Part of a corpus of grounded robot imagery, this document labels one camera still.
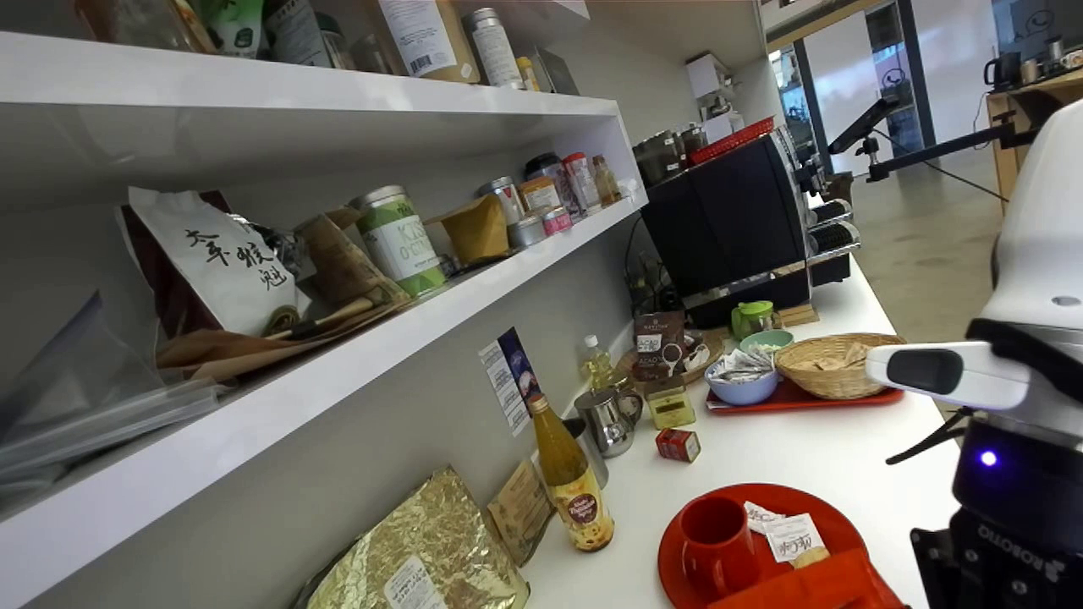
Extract yellow oil bottle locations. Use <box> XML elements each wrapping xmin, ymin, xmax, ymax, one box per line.
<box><xmin>575</xmin><ymin>330</ymin><xmax>621</xmax><ymax>399</ymax></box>

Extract blue bowl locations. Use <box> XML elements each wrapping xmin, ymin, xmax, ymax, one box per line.
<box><xmin>704</xmin><ymin>346</ymin><xmax>785</xmax><ymax>410</ymax></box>

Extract white bag with black print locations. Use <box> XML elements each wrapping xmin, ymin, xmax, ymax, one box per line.
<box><xmin>120</xmin><ymin>182</ymin><xmax>316</xmax><ymax>338</ymax></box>

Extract small pink tin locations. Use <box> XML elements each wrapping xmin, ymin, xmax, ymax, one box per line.
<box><xmin>538</xmin><ymin>201</ymin><xmax>575</xmax><ymax>239</ymax></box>

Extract wooden utensils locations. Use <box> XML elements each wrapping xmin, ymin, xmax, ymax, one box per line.
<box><xmin>153</xmin><ymin>294</ymin><xmax>400</xmax><ymax>389</ymax></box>

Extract red tray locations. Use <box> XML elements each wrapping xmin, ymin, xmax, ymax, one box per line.
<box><xmin>704</xmin><ymin>375</ymin><xmax>911</xmax><ymax>419</ymax></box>

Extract white cardboard box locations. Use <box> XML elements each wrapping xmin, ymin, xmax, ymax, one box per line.
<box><xmin>682</xmin><ymin>48</ymin><xmax>739</xmax><ymax>122</ymax></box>

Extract silver lid jar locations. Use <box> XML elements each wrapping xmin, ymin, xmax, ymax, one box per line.
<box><xmin>484</xmin><ymin>171</ymin><xmax>527</xmax><ymax>227</ymax></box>

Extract white wall shelf unit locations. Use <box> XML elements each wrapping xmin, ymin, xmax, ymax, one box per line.
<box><xmin>0</xmin><ymin>0</ymin><xmax>652</xmax><ymax>609</ymax></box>

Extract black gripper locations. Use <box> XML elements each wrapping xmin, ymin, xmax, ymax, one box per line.
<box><xmin>911</xmin><ymin>417</ymin><xmax>1083</xmax><ymax>609</ymax></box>

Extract brown jar with label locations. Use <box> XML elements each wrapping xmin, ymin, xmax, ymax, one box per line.
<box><xmin>629</xmin><ymin>307</ymin><xmax>692</xmax><ymax>385</ymax></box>

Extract yellow packet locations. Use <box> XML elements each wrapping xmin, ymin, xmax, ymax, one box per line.
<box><xmin>436</xmin><ymin>191</ymin><xmax>519</xmax><ymax>271</ymax></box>

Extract black coffee machine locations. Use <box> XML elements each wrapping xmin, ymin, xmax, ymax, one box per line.
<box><xmin>637</xmin><ymin>116</ymin><xmax>861</xmax><ymax>330</ymax></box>

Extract tan box with label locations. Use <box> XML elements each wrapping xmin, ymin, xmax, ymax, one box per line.
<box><xmin>377</xmin><ymin>0</ymin><xmax>488</xmax><ymax>84</ymax></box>

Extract green bag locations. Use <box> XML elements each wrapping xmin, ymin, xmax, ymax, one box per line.
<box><xmin>195</xmin><ymin>0</ymin><xmax>268</xmax><ymax>60</ymax></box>

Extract red cup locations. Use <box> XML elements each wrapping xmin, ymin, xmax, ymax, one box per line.
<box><xmin>672</xmin><ymin>495</ymin><xmax>759</xmax><ymax>601</ymax></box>

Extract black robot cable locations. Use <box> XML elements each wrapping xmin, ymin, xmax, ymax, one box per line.
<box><xmin>883</xmin><ymin>402</ymin><xmax>973</xmax><ymax>465</ymax></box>

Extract brown paper bag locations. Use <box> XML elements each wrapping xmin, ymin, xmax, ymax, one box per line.
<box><xmin>295</xmin><ymin>208</ymin><xmax>414</xmax><ymax>319</ymax></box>

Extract small yellow box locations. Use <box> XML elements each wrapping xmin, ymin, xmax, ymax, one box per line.
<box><xmin>645</xmin><ymin>385</ymin><xmax>700</xmax><ymax>431</ymax></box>

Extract clear plastic bags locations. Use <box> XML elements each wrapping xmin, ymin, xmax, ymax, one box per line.
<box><xmin>0</xmin><ymin>287</ymin><xmax>229</xmax><ymax>509</ymax></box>

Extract brown paper packet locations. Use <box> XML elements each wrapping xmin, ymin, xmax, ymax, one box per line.
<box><xmin>484</xmin><ymin>453</ymin><xmax>554</xmax><ymax>569</ymax></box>

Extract wicker bowl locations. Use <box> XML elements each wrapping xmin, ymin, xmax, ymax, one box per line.
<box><xmin>773</xmin><ymin>330</ymin><xmax>906</xmax><ymax>402</ymax></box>

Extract gold foil bag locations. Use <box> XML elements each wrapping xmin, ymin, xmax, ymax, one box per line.
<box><xmin>298</xmin><ymin>462</ymin><xmax>533</xmax><ymax>609</ymax></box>

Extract red plate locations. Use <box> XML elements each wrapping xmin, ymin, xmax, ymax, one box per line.
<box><xmin>657</xmin><ymin>481</ymin><xmax>876</xmax><ymax>609</ymax></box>

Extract amber glass bottle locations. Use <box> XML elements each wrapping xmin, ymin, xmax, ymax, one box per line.
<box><xmin>519</xmin><ymin>375</ymin><xmax>619</xmax><ymax>553</ymax></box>

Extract dark jar black label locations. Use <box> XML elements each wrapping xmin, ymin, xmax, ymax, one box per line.
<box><xmin>522</xmin><ymin>148</ymin><xmax>569</xmax><ymax>182</ymax></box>

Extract teal bowl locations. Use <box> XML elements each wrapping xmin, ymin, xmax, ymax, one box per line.
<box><xmin>739</xmin><ymin>323</ymin><xmax>798</xmax><ymax>359</ymax></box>

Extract red lid jar white label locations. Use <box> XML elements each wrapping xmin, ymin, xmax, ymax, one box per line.
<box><xmin>558</xmin><ymin>148</ymin><xmax>606</xmax><ymax>216</ymax></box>

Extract grey box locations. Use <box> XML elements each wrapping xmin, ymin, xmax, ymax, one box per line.
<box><xmin>533</xmin><ymin>43</ymin><xmax>586</xmax><ymax>98</ymax></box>

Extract green cup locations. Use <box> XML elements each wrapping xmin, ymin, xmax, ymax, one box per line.
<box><xmin>726</xmin><ymin>296</ymin><xmax>777</xmax><ymax>340</ymax></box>

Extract small silver tin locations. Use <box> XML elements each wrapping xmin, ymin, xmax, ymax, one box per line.
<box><xmin>506</xmin><ymin>213</ymin><xmax>547</xmax><ymax>254</ymax></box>

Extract wooden table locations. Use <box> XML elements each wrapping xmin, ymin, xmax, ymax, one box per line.
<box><xmin>982</xmin><ymin>65</ymin><xmax>1083</xmax><ymax>200</ymax></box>

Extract green jar with white label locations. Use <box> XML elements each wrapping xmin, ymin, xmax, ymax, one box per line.
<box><xmin>353</xmin><ymin>182</ymin><xmax>454</xmax><ymax>303</ymax></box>

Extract steel jug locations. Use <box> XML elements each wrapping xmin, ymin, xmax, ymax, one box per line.
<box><xmin>571</xmin><ymin>385</ymin><xmax>650</xmax><ymax>462</ymax></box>

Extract silver cylindrical can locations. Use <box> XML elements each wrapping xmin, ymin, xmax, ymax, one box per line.
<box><xmin>466</xmin><ymin>3</ymin><xmax>524</xmax><ymax>93</ymax></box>

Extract orange packet with white label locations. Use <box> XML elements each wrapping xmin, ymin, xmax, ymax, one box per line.
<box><xmin>740</xmin><ymin>499</ymin><xmax>911</xmax><ymax>609</ymax></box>

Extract grey container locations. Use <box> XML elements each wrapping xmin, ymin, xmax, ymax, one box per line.
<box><xmin>264</xmin><ymin>0</ymin><xmax>335</xmax><ymax>67</ymax></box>

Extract amber jar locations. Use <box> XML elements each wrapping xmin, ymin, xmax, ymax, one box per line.
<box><xmin>590</xmin><ymin>152</ymin><xmax>625</xmax><ymax>208</ymax></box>

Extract orange label jar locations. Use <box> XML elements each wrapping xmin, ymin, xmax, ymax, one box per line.
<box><xmin>519</xmin><ymin>171</ymin><xmax>566</xmax><ymax>218</ymax></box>

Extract small red tin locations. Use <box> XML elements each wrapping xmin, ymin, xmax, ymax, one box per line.
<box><xmin>652</xmin><ymin>426</ymin><xmax>704</xmax><ymax>465</ymax></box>

